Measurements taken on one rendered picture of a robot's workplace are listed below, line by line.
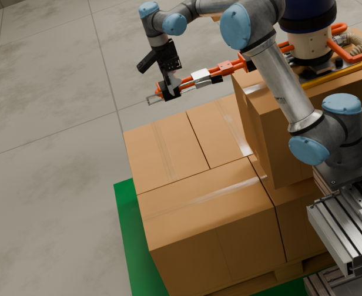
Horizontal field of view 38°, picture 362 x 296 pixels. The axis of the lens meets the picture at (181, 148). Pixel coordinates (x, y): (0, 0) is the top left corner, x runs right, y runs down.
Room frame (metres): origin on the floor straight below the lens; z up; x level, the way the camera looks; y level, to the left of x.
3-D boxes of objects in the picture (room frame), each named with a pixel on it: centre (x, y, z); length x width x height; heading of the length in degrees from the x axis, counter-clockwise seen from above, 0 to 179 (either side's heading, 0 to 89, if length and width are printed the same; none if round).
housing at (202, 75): (1.81, -0.17, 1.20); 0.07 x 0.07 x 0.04; 2
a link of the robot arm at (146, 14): (1.80, -0.05, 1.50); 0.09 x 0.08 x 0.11; 31
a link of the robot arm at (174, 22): (1.72, -0.12, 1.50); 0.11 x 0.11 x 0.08; 31
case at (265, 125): (1.82, -0.62, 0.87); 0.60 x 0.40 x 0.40; 91
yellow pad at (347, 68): (1.73, -0.64, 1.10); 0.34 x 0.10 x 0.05; 92
